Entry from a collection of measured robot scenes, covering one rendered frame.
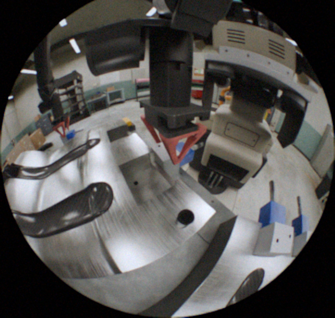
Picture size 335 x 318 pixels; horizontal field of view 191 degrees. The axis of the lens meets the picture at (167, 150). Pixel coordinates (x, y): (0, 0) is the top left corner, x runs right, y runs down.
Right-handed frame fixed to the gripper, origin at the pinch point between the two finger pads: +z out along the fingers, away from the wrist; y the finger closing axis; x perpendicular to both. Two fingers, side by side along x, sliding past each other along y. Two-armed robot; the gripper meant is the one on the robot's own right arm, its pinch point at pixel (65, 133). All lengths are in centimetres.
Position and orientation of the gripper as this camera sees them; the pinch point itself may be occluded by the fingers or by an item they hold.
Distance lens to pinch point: 57.5
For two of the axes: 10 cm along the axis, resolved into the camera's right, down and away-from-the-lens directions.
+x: 8.7, -2.9, 3.9
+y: 4.9, 5.6, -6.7
